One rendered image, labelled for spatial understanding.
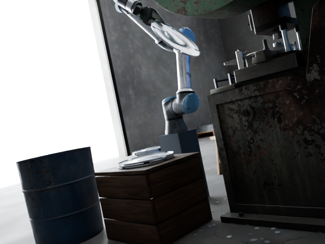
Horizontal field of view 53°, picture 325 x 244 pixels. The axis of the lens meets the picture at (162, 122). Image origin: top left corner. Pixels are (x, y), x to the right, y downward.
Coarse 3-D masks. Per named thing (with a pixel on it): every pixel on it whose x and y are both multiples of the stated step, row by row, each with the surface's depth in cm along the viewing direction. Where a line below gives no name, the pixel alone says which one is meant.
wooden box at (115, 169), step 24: (144, 168) 144; (168, 168) 149; (192, 168) 161; (120, 192) 154; (144, 192) 141; (168, 192) 148; (192, 192) 158; (120, 216) 156; (144, 216) 144; (168, 216) 145; (192, 216) 156; (120, 240) 159; (144, 240) 146; (168, 240) 143
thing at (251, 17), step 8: (272, 0) 151; (280, 0) 154; (256, 8) 157; (264, 8) 154; (272, 8) 151; (280, 8) 153; (288, 8) 159; (256, 16) 157; (264, 16) 155; (272, 16) 152; (280, 16) 152; (288, 16) 158; (248, 24) 165; (256, 24) 158
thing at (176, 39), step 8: (152, 24) 163; (160, 24) 170; (168, 24) 176; (160, 32) 160; (168, 32) 165; (176, 32) 175; (168, 40) 159; (176, 40) 163; (184, 40) 172; (176, 48) 154; (184, 48) 162; (192, 48) 170; (192, 56) 160
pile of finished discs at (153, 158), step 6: (138, 156) 180; (144, 156) 180; (150, 156) 166; (156, 156) 164; (162, 156) 160; (168, 156) 158; (120, 162) 171; (126, 162) 168; (132, 162) 162; (138, 162) 153; (144, 162) 152; (150, 162) 153; (156, 162) 153; (120, 168) 159; (126, 168) 156
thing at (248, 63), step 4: (244, 56) 166; (248, 56) 164; (252, 56) 164; (232, 60) 171; (236, 60) 169; (248, 60) 167; (224, 64) 175; (228, 64) 176; (232, 64) 180; (236, 64) 183; (248, 64) 167; (252, 64) 165
